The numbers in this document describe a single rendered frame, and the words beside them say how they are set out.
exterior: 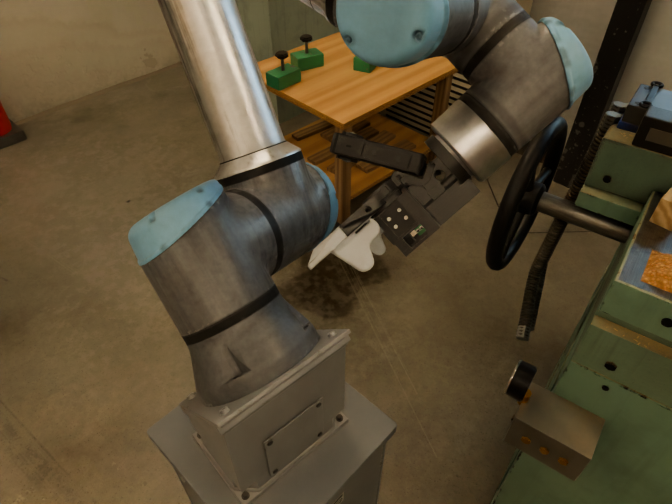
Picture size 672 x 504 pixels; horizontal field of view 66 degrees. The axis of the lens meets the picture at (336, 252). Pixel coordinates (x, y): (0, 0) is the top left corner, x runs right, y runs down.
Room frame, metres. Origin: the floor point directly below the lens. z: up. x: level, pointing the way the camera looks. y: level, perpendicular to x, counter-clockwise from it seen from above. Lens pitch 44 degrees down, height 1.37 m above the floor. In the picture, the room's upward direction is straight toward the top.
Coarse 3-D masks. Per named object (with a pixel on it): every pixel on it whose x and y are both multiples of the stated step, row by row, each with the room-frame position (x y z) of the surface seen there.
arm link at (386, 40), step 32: (320, 0) 0.51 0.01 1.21; (352, 0) 0.47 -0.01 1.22; (384, 0) 0.46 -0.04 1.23; (416, 0) 0.45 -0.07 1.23; (448, 0) 0.48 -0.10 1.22; (352, 32) 0.47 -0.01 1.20; (384, 32) 0.45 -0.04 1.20; (416, 32) 0.45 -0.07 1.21; (448, 32) 0.48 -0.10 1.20; (384, 64) 0.45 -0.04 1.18
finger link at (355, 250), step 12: (336, 228) 0.43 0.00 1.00; (372, 228) 0.44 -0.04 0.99; (324, 240) 0.42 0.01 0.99; (336, 240) 0.42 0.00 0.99; (348, 240) 0.43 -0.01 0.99; (360, 240) 0.43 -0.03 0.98; (372, 240) 0.43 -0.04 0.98; (312, 252) 0.42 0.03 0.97; (324, 252) 0.41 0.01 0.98; (336, 252) 0.41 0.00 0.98; (348, 252) 0.42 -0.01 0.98; (360, 252) 0.42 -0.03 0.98; (312, 264) 0.41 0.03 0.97; (360, 264) 0.41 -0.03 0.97; (372, 264) 0.41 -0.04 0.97
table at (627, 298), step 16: (592, 192) 0.67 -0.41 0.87; (656, 192) 0.63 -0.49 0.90; (592, 208) 0.66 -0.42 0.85; (608, 208) 0.64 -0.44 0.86; (624, 208) 0.63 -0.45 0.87; (640, 208) 0.63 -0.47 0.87; (640, 224) 0.55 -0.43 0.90; (640, 240) 0.52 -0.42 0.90; (656, 240) 0.52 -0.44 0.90; (624, 256) 0.49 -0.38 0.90; (640, 256) 0.49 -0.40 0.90; (624, 272) 0.46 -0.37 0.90; (640, 272) 0.46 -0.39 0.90; (608, 288) 0.46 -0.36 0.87; (624, 288) 0.44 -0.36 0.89; (640, 288) 0.43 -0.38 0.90; (656, 288) 0.43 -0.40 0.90; (608, 304) 0.44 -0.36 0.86; (624, 304) 0.43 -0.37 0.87; (640, 304) 0.42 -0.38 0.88; (656, 304) 0.42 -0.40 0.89; (624, 320) 0.43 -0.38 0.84; (640, 320) 0.42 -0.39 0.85; (656, 320) 0.41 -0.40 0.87
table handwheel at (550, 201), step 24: (552, 144) 0.83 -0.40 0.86; (528, 168) 0.66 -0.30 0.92; (552, 168) 0.83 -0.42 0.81; (528, 192) 0.72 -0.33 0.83; (504, 216) 0.62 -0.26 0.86; (528, 216) 0.79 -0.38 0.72; (552, 216) 0.69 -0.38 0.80; (576, 216) 0.67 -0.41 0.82; (600, 216) 0.66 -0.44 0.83; (504, 240) 0.62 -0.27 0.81; (624, 240) 0.62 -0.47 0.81; (504, 264) 0.66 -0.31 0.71
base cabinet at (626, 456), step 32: (576, 384) 0.44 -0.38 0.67; (608, 384) 0.42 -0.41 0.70; (608, 416) 0.41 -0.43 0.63; (640, 416) 0.39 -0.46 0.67; (608, 448) 0.39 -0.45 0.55; (640, 448) 0.37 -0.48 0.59; (512, 480) 0.45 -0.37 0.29; (544, 480) 0.42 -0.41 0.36; (576, 480) 0.40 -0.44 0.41; (608, 480) 0.37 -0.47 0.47; (640, 480) 0.35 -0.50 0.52
